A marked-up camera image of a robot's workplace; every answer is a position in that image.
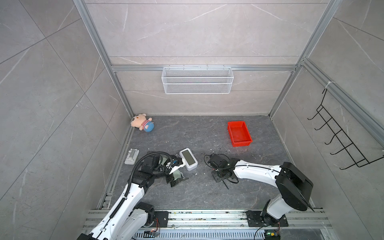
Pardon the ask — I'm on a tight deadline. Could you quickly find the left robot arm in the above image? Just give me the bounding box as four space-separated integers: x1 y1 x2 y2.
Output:
78 152 187 240

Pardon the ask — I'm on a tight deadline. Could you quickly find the white wire mesh basket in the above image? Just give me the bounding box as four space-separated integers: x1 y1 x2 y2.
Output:
162 67 234 95

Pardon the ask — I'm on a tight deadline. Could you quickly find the red plastic bin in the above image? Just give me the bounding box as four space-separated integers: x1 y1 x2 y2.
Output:
228 121 253 147

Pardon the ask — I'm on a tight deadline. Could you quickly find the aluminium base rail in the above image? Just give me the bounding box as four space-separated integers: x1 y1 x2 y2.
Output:
82 209 332 231

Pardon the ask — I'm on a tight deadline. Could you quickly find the small white plastic block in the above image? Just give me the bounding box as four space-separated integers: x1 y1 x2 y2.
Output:
124 149 140 165

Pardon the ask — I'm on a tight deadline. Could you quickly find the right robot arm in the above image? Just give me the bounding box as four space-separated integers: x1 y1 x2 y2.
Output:
204 154 314 227

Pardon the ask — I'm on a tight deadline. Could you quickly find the black wire hook rack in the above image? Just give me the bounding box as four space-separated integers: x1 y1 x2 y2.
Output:
307 89 384 170

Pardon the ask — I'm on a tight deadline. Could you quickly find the white digital clock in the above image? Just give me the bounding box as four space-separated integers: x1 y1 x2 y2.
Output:
180 148 198 171

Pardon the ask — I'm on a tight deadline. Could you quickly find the pink plush pig toy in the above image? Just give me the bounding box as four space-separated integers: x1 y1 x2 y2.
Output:
131 114 155 133

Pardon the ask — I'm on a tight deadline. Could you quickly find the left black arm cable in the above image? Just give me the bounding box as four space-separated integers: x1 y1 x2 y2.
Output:
124 151 174 199

